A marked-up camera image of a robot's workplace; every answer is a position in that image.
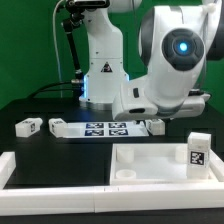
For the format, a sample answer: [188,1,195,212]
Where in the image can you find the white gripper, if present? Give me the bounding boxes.
[112,78,211,121]

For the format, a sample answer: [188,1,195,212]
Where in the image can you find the white cable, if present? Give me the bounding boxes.
[52,0,66,98]

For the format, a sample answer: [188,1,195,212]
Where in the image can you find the white U-shaped fence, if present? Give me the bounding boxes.
[0,152,224,216]

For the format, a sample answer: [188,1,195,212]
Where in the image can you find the white square tabletop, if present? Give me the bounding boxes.
[110,143,224,185]

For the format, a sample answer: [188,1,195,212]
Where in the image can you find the white tag sheet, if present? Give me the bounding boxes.
[64,122,148,138]

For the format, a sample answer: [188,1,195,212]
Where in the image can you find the black cable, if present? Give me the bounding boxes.
[27,81,83,99]

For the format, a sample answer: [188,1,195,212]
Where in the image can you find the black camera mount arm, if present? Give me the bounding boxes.
[60,0,111,88]

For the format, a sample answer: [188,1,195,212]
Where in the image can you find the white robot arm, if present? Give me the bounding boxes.
[80,0,224,121]

